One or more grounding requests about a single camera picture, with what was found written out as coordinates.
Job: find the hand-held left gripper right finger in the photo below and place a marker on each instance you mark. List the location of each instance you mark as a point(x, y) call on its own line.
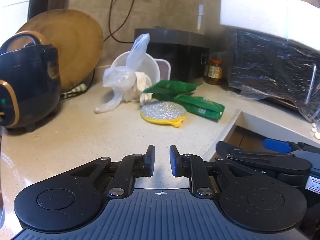
point(173, 162)

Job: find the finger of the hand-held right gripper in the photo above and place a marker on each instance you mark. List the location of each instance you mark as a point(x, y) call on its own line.
point(275, 145)
point(250, 158)

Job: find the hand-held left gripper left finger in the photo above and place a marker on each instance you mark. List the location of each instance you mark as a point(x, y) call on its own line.
point(150, 162)

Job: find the green packet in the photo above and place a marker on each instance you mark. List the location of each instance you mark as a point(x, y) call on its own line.
point(200, 106)
point(170, 87)

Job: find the clear plastic bag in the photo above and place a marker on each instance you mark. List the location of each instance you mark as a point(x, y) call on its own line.
point(117, 76)

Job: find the white garlic clove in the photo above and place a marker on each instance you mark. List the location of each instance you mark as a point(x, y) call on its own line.
point(317, 135)
point(313, 130)

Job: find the round silver yellow-rimmed scouring pad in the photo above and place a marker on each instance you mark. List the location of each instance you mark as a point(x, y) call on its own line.
point(162, 111)

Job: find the white crumpled bag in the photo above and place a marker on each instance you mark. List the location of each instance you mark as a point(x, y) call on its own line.
point(140, 85)

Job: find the black plastic-covered rack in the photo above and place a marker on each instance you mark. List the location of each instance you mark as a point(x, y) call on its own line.
point(270, 62)

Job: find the glass jar of sauce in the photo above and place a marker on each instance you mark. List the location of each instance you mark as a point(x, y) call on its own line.
point(214, 72)

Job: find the white-rimmed square container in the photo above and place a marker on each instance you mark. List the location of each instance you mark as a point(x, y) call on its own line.
point(165, 68)

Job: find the white plastic bowl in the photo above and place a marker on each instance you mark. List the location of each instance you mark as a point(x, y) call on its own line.
point(150, 67)

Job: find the striped cloth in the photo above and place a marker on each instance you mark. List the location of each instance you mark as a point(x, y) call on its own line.
point(77, 88)

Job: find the black box-shaped appliance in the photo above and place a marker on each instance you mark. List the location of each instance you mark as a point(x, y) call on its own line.
point(180, 52)

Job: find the round wooden cutting board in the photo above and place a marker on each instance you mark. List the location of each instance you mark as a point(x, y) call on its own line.
point(75, 42)

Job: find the dark blue rice cooker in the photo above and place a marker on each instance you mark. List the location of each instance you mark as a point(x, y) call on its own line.
point(25, 80)

